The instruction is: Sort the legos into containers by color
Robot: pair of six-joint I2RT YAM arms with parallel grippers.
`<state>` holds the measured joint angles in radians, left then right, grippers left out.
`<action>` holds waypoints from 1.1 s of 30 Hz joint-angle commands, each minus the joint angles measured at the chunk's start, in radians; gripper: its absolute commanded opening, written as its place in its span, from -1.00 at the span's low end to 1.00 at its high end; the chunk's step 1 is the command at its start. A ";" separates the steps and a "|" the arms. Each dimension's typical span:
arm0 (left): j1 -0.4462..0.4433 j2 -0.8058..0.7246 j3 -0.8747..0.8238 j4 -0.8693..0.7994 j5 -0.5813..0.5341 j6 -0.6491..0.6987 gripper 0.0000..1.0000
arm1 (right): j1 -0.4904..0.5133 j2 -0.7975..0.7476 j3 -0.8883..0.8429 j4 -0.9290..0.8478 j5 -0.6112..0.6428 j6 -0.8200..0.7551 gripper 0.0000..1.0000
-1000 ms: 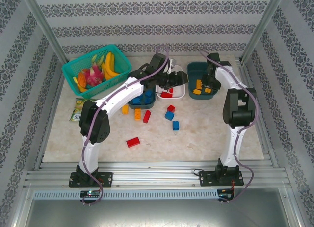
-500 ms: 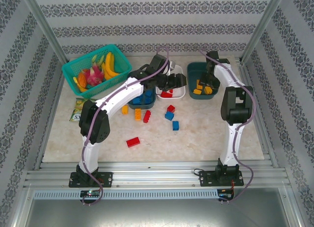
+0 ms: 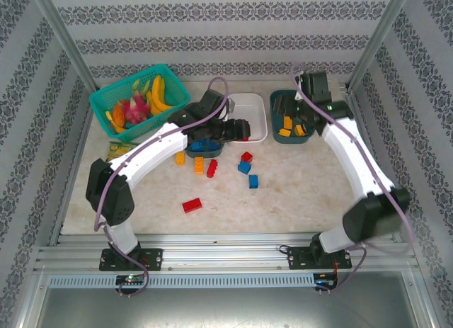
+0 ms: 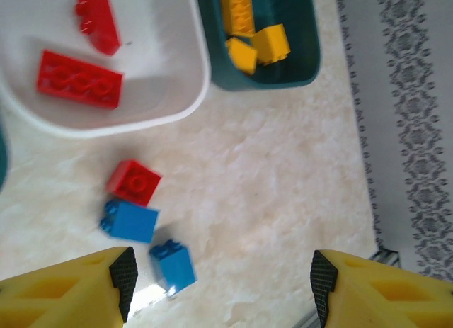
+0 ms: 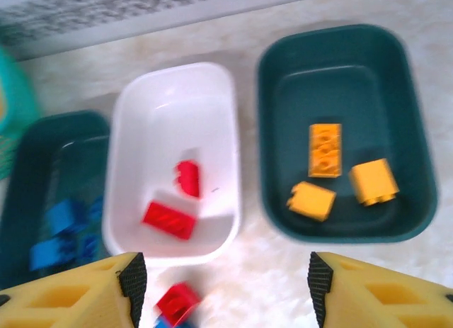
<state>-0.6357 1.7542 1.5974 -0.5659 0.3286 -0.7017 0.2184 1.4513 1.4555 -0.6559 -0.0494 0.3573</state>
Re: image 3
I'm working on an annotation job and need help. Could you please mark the long red lego brick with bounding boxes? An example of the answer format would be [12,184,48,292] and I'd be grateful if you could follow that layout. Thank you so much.
[182,198,203,214]

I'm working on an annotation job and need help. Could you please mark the white plastic container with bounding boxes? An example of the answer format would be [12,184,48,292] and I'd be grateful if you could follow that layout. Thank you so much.
[226,93,268,144]

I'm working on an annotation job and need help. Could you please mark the dark teal plastic bin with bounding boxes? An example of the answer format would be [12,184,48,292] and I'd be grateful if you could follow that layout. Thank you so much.
[269,89,316,145]
[184,138,224,158]

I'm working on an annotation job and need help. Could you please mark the yellow toy banana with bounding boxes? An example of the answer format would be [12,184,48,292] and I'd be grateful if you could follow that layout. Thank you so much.
[151,75,167,106]
[146,90,174,116]

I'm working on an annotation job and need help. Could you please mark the pink toy dragon fruit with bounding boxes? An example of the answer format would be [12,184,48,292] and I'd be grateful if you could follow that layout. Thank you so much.
[118,96,151,125]

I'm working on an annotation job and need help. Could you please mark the orange toy fruit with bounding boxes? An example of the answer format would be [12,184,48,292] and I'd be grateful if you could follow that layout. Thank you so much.
[111,104,127,128]

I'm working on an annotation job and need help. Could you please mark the yellow green snack packet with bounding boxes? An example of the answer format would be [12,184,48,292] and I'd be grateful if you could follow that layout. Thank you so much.
[105,140,139,162]

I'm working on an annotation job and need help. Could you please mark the teal plastic mesh basket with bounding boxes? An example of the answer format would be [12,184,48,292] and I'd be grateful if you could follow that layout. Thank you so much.
[88,63,190,142]

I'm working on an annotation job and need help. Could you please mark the small control circuit board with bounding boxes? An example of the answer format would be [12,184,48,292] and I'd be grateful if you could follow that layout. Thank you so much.
[314,273,339,288]
[115,274,147,285]

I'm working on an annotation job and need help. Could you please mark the aluminium frame post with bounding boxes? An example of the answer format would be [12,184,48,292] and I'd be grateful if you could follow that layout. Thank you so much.
[345,0,413,91]
[28,0,102,91]

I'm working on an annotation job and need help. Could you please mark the aluminium frame cross rails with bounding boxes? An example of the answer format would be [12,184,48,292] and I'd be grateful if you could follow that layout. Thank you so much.
[33,232,422,274]

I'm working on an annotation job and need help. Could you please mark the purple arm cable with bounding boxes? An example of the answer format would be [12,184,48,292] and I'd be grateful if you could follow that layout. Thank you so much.
[289,62,415,295]
[93,77,229,299]

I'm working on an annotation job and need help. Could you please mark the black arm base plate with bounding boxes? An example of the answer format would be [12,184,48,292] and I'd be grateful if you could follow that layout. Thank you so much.
[98,248,164,272]
[287,245,353,271]

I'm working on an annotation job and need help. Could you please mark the grey slotted cable duct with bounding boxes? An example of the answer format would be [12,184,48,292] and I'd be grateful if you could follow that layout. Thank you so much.
[47,273,316,289]

